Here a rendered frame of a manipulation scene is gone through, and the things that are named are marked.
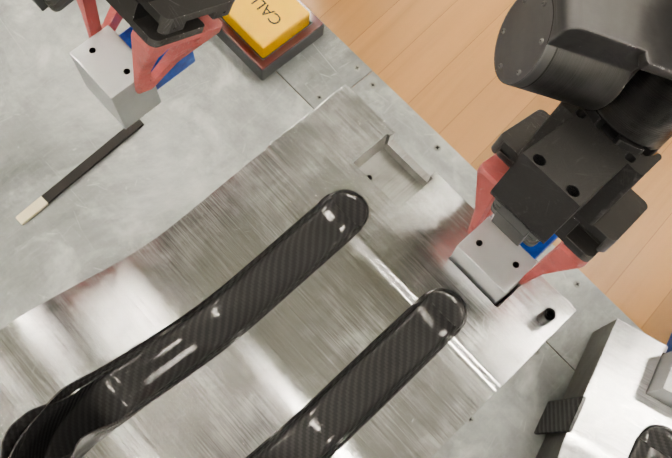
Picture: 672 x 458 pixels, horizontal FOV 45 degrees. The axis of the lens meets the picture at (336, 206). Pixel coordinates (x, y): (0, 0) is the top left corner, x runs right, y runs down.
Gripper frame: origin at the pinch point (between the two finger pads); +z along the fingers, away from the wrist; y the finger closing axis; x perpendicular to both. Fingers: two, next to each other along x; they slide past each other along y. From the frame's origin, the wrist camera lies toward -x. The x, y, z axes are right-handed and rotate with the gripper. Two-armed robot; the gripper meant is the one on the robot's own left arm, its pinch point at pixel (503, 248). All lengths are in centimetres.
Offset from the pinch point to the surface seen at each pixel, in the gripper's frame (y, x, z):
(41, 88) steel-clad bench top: -40.4, -9.7, 16.9
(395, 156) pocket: -12.0, 2.8, 3.2
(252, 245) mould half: -13.5, -10.8, 8.5
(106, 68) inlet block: -28.5, -14.9, 1.8
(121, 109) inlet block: -26.4, -14.6, 4.2
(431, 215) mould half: -5.9, -0.3, 2.4
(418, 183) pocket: -9.0, 3.0, 3.7
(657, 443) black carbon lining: 18.5, 3.1, 5.6
